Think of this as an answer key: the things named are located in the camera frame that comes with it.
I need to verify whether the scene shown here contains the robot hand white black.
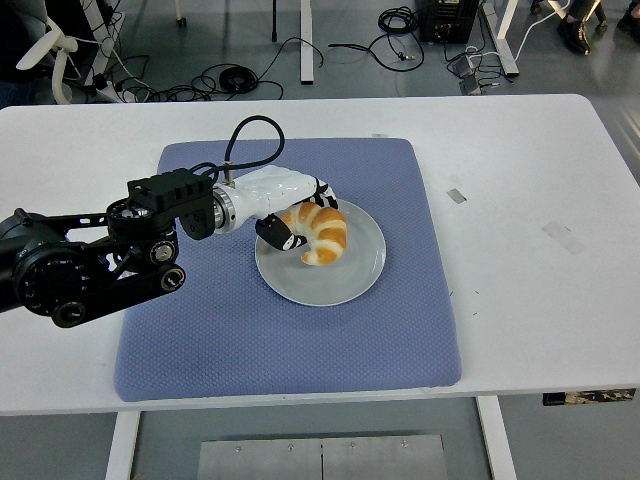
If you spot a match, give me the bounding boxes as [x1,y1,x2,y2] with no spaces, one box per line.
[227,167,341,252]

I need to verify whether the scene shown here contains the croissant bread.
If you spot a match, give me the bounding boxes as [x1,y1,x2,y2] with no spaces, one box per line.
[279,201,349,266]

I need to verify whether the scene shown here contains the grey round plate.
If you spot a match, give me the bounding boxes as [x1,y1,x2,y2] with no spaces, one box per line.
[254,199,388,307]

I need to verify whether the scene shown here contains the white background table leg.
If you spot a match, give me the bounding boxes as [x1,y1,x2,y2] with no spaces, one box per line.
[299,0,315,84]

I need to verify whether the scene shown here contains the blue quilted mat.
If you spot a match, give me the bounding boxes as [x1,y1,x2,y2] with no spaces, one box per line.
[113,138,462,404]

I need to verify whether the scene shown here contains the white chair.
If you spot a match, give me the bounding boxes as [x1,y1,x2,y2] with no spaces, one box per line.
[15,17,81,105]

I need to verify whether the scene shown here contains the black equipment box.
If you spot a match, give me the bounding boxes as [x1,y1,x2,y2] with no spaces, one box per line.
[418,0,476,44]

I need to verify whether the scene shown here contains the grey metal plate with screws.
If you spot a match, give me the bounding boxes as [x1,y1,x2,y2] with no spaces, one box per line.
[196,434,449,480]

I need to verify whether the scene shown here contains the large clear tape piece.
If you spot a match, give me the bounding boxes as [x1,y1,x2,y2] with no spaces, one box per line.
[541,220,587,257]

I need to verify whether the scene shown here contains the person's foot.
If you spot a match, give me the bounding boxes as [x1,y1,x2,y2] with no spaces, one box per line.
[556,14,593,55]

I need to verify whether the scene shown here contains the coiled black cable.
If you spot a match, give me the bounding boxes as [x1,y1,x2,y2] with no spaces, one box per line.
[218,67,259,94]

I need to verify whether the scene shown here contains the black cable bundle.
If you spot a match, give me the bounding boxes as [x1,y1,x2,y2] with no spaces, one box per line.
[377,5,419,34]

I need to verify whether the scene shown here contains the white background desk frame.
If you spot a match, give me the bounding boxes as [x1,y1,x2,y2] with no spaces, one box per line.
[478,0,519,77]

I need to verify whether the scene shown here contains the white cable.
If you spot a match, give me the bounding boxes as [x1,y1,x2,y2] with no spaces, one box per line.
[513,4,571,57]

